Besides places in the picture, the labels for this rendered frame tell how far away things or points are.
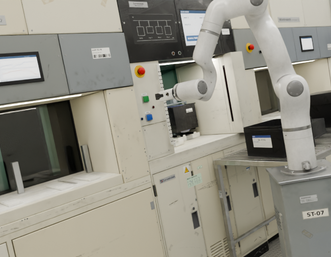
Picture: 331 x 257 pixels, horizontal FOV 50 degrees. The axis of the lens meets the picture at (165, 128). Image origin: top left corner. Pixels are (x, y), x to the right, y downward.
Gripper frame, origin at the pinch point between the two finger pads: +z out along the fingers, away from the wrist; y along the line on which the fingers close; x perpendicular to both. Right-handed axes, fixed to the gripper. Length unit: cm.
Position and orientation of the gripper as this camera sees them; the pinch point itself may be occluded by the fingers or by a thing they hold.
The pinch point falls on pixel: (159, 96)
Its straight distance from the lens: 181.6
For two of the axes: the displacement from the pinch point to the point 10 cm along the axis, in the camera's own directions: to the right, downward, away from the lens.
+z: -6.3, 0.5, 7.8
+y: 7.6, -1.9, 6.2
